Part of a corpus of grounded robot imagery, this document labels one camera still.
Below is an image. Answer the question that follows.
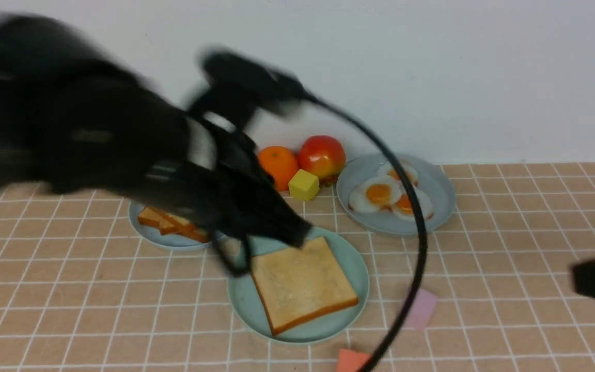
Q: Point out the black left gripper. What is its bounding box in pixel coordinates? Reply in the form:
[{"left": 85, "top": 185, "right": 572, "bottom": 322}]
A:
[{"left": 143, "top": 116, "right": 312, "bottom": 277}]

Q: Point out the toast slice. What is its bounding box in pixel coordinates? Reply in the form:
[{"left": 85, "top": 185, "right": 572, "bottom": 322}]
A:
[
  {"left": 251, "top": 236, "right": 361, "bottom": 336},
  {"left": 137, "top": 207, "right": 210, "bottom": 243},
  {"left": 146, "top": 207, "right": 197, "bottom": 235}
]

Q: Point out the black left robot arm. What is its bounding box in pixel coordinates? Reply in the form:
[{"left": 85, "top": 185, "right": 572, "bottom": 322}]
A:
[{"left": 0, "top": 14, "right": 312, "bottom": 277}]

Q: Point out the teal centre plate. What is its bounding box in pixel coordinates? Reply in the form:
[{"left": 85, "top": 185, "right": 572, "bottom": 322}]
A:
[{"left": 228, "top": 228, "right": 370, "bottom": 345}]

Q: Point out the yellow cube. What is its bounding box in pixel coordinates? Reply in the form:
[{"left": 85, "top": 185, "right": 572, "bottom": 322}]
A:
[{"left": 288, "top": 169, "right": 320, "bottom": 201}]

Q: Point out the orange fruit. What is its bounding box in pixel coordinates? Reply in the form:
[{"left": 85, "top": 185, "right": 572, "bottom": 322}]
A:
[{"left": 257, "top": 146, "right": 300, "bottom": 192}]

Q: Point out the red apple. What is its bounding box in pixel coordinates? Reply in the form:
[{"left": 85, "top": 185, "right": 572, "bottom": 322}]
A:
[{"left": 297, "top": 135, "right": 347, "bottom": 184}]

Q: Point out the blue bread plate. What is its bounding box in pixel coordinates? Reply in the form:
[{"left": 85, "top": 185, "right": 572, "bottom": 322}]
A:
[{"left": 128, "top": 201, "right": 211, "bottom": 252}]

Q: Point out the fried egg back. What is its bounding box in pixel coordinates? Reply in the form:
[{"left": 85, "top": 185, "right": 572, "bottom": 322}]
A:
[{"left": 377, "top": 160, "right": 419, "bottom": 187}]

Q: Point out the coral red cube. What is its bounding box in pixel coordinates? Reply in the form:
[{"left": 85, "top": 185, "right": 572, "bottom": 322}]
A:
[{"left": 336, "top": 348, "right": 371, "bottom": 372}]

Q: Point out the pink cube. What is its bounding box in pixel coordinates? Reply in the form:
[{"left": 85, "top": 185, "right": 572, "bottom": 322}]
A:
[{"left": 405, "top": 289, "right": 439, "bottom": 331}]

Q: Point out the blue egg plate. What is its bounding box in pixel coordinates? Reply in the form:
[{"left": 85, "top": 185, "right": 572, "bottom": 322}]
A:
[{"left": 337, "top": 154, "right": 456, "bottom": 236}]

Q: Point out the black cable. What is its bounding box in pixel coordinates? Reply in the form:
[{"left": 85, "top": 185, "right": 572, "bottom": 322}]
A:
[{"left": 297, "top": 90, "right": 429, "bottom": 372}]

